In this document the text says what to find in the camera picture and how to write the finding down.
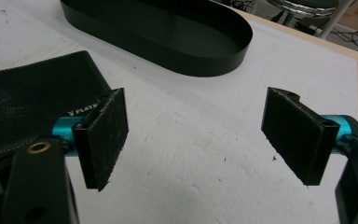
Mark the black oval tray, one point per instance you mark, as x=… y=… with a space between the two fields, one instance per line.
x=167 y=34

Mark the chrome stool base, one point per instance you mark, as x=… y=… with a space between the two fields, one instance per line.
x=303 y=7

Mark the white metal stand leg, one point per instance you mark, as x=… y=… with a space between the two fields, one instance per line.
x=335 y=18

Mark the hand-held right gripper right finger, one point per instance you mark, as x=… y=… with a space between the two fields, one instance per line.
x=295 y=133

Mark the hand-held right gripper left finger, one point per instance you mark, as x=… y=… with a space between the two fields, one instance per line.
x=104 y=146

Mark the black leather wallet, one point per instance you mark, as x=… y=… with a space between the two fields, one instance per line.
x=31 y=102

